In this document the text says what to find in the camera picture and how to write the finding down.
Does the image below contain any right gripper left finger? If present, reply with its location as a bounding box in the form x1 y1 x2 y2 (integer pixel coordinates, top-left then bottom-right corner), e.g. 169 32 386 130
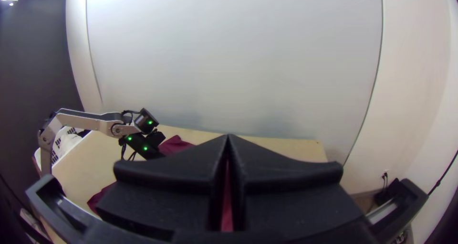
95 134 229 242

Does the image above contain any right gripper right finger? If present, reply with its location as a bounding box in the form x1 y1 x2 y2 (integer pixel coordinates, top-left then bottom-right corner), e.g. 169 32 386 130
228 133 365 234

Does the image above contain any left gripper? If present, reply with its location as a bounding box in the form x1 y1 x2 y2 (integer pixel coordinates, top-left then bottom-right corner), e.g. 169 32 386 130
143 130 167 160

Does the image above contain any maroon t-shirt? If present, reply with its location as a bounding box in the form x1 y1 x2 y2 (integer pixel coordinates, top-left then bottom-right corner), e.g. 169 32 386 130
86 134 234 233

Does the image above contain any white laundry basket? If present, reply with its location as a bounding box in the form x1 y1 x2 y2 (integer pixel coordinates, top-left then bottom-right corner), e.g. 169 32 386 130
33 126 86 170

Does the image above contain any black cable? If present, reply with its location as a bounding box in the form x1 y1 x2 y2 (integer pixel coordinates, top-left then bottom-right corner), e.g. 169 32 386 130
427 150 458 197

